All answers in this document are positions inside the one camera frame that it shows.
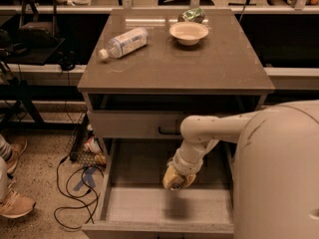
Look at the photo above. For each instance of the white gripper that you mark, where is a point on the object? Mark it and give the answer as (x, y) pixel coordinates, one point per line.
(183, 167)

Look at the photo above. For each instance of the silver green 7up can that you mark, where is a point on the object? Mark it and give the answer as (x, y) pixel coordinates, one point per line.
(176, 184)

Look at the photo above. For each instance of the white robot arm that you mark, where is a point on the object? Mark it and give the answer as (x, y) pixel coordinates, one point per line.
(275, 167)

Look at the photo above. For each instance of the open grey drawer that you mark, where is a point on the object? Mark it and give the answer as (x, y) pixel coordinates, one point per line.
(134, 205)

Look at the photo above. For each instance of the grey drawer cabinet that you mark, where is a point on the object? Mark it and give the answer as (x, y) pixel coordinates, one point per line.
(219, 76)

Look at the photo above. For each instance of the crushed green soda can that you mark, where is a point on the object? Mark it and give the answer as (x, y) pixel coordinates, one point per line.
(196, 15)

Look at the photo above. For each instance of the blue tape cross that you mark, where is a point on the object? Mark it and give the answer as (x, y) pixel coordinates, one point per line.
(86, 179)

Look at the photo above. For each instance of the white ceramic bowl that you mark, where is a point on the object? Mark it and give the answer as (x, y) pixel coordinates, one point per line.
(188, 33)

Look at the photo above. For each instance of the clear plastic water bottle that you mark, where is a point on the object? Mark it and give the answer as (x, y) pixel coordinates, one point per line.
(125, 43)

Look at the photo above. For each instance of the tan sneaker far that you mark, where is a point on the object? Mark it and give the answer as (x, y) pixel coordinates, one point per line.
(18, 146)

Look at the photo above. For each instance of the tan sneaker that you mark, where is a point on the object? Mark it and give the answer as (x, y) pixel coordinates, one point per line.
(18, 146)
(14, 205)

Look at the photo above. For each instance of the tan sneaker near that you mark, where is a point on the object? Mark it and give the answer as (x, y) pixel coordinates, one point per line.
(14, 205)

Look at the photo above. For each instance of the closed drawer with black handle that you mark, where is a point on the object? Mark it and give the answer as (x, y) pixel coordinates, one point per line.
(160, 125)

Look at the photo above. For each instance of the black wire basket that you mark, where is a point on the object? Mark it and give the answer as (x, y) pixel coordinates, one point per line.
(84, 147)

